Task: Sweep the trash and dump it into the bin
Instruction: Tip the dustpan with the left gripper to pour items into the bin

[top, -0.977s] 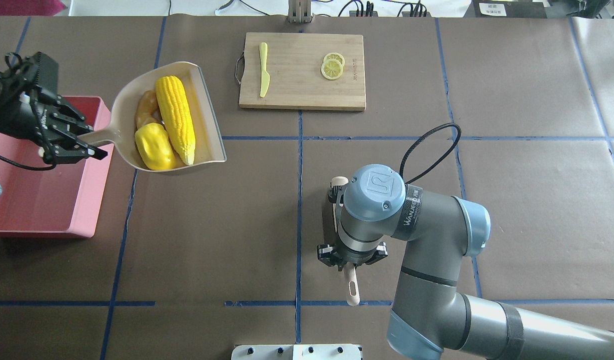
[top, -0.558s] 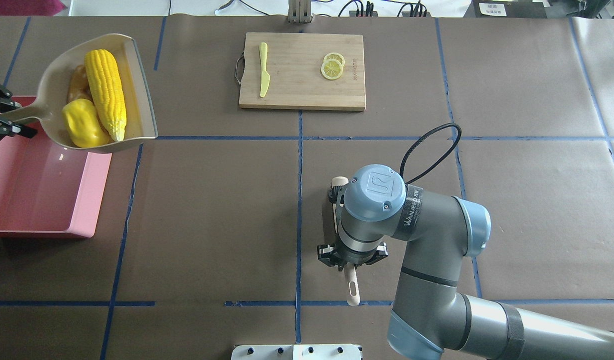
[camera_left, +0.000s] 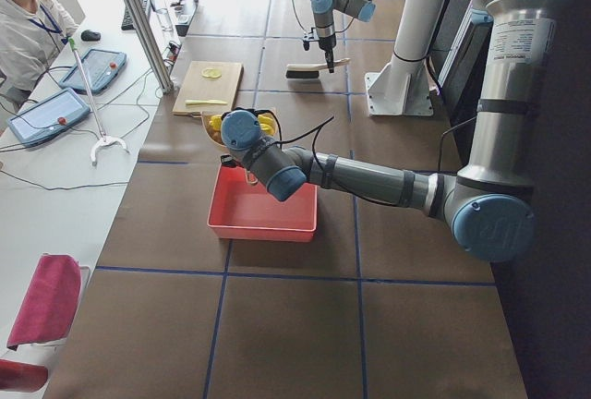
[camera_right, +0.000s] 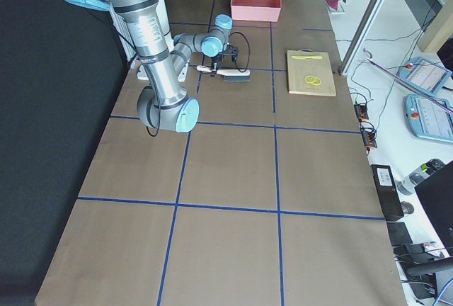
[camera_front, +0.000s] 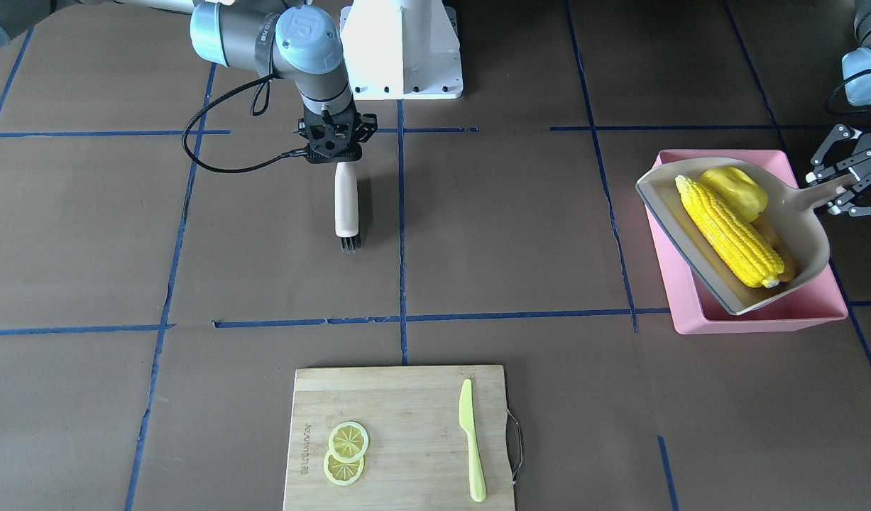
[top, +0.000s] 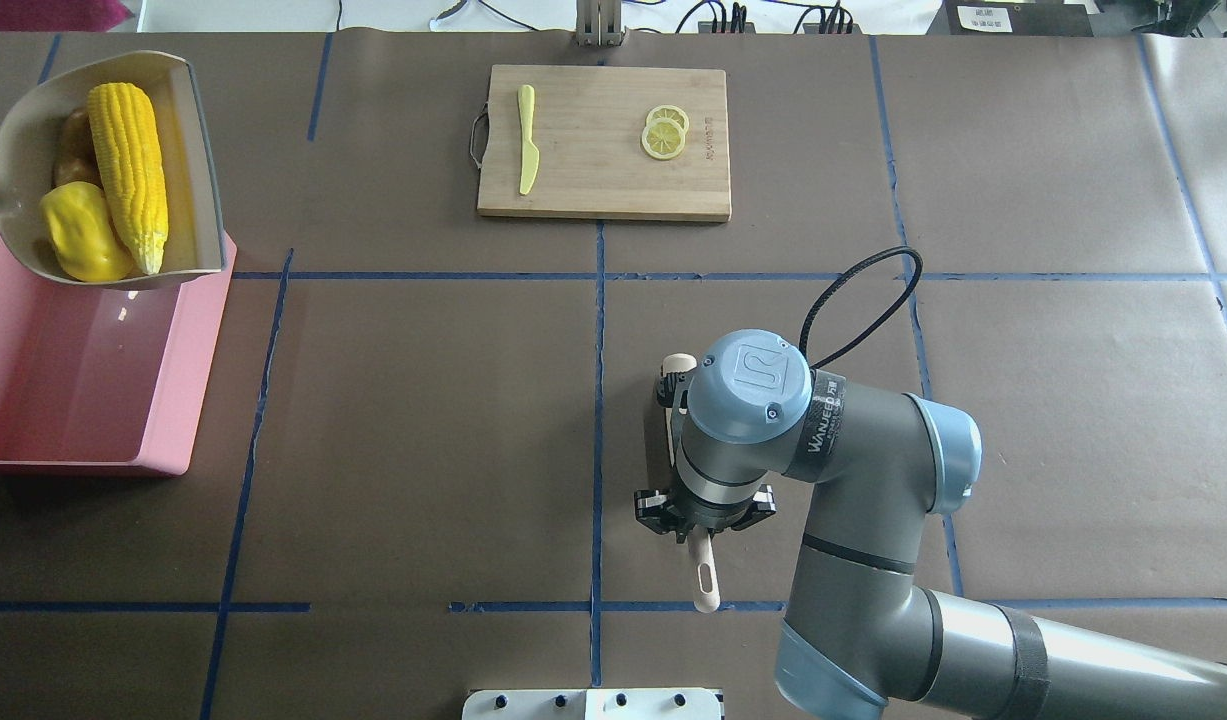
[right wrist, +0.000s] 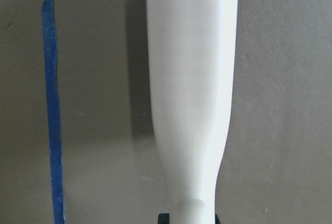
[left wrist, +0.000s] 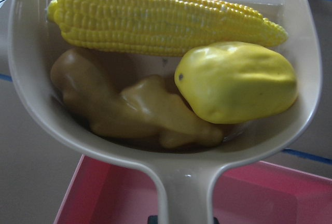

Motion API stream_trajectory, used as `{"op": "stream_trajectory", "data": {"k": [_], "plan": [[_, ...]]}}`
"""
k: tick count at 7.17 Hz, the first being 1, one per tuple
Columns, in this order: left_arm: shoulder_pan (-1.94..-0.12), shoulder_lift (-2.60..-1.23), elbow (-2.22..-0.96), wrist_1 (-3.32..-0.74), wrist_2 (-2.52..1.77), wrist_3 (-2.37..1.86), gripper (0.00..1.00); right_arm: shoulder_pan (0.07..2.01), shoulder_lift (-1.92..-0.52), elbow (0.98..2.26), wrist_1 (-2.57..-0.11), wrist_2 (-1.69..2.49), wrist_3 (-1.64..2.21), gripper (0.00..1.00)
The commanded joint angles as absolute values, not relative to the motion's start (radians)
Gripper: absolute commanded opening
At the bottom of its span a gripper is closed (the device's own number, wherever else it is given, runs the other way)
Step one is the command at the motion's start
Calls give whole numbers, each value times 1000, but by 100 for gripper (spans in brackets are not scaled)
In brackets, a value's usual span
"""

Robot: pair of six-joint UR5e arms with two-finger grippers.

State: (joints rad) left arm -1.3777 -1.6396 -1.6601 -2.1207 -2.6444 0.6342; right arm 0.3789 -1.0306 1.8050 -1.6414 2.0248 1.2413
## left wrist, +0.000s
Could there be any yellow toy potato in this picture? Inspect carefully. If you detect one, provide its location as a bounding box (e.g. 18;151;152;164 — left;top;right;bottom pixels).
174;42;298;124

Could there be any pink plastic bin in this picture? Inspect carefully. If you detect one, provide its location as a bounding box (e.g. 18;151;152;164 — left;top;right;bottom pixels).
55;156;331;223

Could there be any yellow toy corn cob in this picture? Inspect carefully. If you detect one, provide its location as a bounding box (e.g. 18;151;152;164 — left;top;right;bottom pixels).
47;0;288;57

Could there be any tan toy ginger root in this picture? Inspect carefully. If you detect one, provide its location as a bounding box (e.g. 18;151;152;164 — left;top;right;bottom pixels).
50;48;224;149

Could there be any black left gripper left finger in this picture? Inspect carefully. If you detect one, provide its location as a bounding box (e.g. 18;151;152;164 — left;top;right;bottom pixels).
147;215;158;224

